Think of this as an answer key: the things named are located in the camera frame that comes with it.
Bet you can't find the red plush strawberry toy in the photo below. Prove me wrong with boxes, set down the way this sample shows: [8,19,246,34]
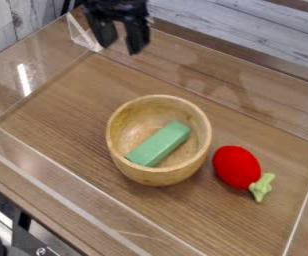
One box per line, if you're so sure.
[211,146,276,203]

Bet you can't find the green rectangular block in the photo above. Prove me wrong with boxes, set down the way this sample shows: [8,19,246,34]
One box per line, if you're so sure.
[125,120,191,167]

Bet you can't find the black table leg bracket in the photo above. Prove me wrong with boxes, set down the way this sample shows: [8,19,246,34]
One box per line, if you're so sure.
[11,211,71,256]

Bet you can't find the brown wooden bowl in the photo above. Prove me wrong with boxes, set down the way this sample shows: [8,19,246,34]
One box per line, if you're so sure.
[106,94,211,186]

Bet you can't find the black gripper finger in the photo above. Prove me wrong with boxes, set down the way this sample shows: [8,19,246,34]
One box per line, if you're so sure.
[87,14,118,48]
[123,16,153,56]

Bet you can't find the clear acrylic tray walls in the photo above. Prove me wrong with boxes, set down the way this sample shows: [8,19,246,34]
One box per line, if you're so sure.
[0,20,308,256]

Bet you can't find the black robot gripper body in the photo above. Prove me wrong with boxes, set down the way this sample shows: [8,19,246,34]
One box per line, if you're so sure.
[83,0,149,23]

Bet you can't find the clear acrylic corner bracket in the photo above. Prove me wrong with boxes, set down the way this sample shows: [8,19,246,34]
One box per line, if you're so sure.
[66,14,103,53]

